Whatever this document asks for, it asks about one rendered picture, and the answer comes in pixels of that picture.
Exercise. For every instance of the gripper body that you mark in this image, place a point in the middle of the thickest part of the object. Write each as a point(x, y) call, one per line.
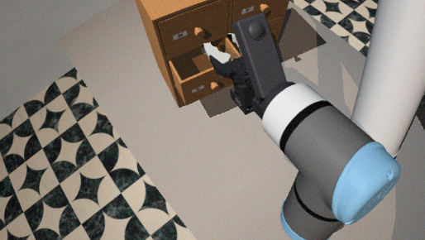
point(245, 92)

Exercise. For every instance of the brown wooden drawer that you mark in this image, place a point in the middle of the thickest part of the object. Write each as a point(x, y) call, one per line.
point(193, 27)
point(246, 8)
point(274, 27)
point(195, 75)
point(179, 97)

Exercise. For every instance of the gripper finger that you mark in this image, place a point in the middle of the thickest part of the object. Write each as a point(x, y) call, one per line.
point(220, 61)
point(232, 37)

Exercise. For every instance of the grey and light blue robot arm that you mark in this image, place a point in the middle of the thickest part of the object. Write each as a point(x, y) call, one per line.
point(344, 171)

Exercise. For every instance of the brown wooden chest of drawers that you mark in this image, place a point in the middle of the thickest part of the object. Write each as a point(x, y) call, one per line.
point(152, 11)

